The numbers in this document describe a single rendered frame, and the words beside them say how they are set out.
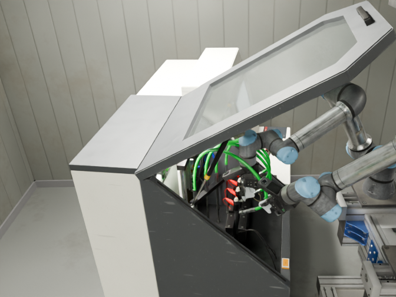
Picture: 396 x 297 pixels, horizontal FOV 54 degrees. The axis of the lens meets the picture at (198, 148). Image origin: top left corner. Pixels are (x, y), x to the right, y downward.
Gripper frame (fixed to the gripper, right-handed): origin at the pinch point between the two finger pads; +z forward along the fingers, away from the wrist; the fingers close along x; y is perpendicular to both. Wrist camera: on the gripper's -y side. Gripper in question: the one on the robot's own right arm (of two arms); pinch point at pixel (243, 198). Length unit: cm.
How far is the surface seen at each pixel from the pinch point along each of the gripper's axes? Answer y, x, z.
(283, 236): 19.3, -4.0, 17.7
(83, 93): -159, 152, 11
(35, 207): -213, 109, 112
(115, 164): -45, -33, -37
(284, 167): 19, 52, 15
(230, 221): -6.7, -0.1, 14.6
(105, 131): -60, -8, -37
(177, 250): -23.9, -35.0, 2.6
